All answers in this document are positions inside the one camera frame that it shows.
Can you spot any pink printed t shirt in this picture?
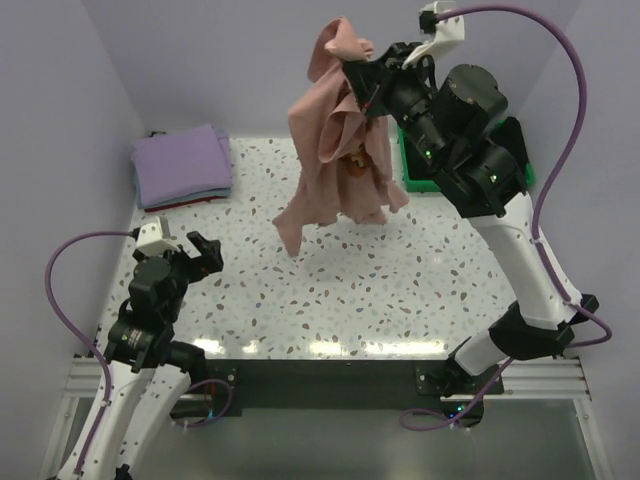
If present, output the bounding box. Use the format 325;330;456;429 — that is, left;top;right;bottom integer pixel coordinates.
273;17;408;257

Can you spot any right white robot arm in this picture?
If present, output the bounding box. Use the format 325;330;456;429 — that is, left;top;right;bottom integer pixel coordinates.
342;43;599;397

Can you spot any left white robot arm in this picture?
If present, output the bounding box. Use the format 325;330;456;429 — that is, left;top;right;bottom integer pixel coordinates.
57;224;224;479

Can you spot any folded dark red t shirt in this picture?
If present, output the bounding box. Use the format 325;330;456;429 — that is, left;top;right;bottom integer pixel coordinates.
142;196;225;213

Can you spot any folded purple t shirt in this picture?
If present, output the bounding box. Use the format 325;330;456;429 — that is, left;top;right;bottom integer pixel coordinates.
131;124;233;205

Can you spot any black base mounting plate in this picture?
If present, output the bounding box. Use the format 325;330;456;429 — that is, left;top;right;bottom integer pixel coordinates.
169;356;501;421

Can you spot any green plastic bin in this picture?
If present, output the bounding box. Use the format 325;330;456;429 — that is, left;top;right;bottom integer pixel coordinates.
396;117;536;193

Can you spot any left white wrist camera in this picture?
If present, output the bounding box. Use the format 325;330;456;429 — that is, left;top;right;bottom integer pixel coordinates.
136;216;180;257

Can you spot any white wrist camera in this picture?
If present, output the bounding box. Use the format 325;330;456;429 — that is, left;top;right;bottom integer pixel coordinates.
136;216;180;257
402;1;465;70

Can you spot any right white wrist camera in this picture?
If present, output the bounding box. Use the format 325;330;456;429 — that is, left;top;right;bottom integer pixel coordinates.
402;1;465;70

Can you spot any aluminium frame rail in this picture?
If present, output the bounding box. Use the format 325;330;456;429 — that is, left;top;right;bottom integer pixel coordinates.
63;358;591;400

